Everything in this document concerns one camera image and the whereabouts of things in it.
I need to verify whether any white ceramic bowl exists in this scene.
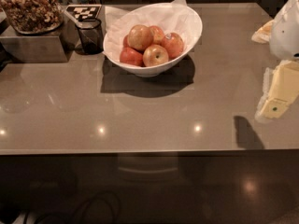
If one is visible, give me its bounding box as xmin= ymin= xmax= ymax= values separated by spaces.
xmin=102 ymin=2 xmax=204 ymax=78

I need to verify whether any right red apple with sticker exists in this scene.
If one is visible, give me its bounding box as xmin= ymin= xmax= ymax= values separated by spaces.
xmin=161 ymin=33 xmax=184 ymax=60

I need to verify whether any glass jar of nuts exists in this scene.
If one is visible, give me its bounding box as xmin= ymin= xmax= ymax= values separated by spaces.
xmin=0 ymin=0 xmax=64 ymax=35

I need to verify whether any white paper liner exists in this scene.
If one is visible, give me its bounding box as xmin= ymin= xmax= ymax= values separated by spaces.
xmin=104 ymin=0 xmax=200 ymax=60

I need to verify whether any hidden dark red apple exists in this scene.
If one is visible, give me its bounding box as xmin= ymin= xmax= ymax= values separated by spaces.
xmin=122 ymin=35 xmax=129 ymax=48

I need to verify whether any front left red apple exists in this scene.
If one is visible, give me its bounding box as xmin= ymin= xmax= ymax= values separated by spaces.
xmin=120 ymin=47 xmax=143 ymax=66

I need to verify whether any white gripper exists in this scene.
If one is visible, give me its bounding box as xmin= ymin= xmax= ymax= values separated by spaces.
xmin=251 ymin=0 xmax=299 ymax=123

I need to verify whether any back middle red apple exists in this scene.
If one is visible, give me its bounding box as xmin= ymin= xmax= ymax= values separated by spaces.
xmin=150 ymin=25 xmax=164 ymax=45

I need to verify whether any yellow-red apple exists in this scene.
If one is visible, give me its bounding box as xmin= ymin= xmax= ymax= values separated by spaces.
xmin=127 ymin=24 xmax=153 ymax=51
xmin=143 ymin=45 xmax=169 ymax=67

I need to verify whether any black white fiducial marker card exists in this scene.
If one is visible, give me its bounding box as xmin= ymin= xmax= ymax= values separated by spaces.
xmin=65 ymin=5 xmax=102 ymax=21

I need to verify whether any black mesh cup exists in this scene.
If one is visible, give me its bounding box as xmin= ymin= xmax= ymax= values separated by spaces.
xmin=77 ymin=19 xmax=104 ymax=54

